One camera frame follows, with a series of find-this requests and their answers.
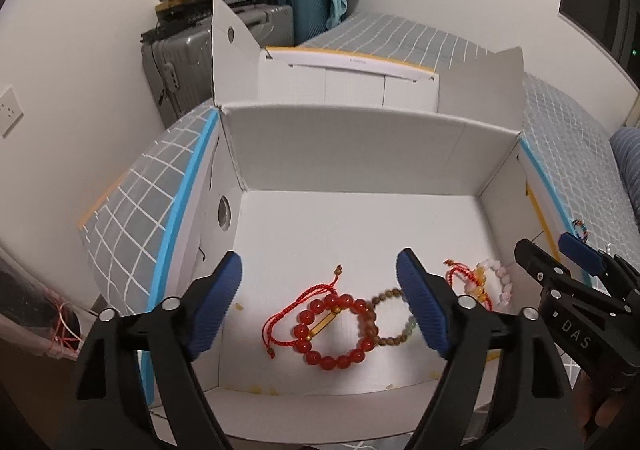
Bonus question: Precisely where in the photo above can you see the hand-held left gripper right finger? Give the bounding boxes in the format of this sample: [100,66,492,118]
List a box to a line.
[396,247,586,450]

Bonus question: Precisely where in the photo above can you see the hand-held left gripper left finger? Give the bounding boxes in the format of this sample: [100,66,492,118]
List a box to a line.
[60,251,244,450]

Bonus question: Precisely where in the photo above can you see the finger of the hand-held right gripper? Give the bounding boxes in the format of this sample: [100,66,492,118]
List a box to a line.
[515,239,573,288]
[559,233,640,291]

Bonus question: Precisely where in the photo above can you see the white pink bead bracelet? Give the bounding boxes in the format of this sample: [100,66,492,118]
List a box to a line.
[477,257,515,306]

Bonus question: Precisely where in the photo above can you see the red cord bracelet gold tube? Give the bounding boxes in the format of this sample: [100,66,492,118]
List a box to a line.
[262,264,343,360]
[443,259,488,311]

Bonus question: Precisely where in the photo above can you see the yellow bead bracelet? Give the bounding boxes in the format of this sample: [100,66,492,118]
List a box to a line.
[465,266,493,313]

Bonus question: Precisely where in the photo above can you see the brown wooden bead bracelet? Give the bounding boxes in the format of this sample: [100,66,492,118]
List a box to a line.
[357,287,418,348]

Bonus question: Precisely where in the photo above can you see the red bead bracelet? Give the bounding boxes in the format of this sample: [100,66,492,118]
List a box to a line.
[292,293,373,371]

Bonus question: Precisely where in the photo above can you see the white cardboard box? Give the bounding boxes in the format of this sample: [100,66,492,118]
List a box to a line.
[140,0,591,446]

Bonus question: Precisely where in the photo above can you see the person's right hand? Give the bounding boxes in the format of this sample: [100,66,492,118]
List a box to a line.
[572,372,628,450]

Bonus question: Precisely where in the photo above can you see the blue striped pillow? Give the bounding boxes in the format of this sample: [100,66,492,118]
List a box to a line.
[610,127,640,226]

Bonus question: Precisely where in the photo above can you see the clear plastic bag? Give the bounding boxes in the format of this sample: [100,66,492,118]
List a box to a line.
[0,247,83,361]

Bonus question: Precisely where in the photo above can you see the grey suitcase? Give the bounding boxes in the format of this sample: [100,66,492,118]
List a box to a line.
[141,4,295,123]

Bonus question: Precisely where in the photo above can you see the stack of flat boxes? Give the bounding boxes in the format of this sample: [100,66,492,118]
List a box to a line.
[155,0,266,26]

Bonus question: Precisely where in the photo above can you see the teal suitcase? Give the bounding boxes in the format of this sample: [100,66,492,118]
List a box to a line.
[277,0,346,46]

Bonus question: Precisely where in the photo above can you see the white wall socket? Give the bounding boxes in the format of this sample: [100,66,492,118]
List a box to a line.
[0,85,23,137]

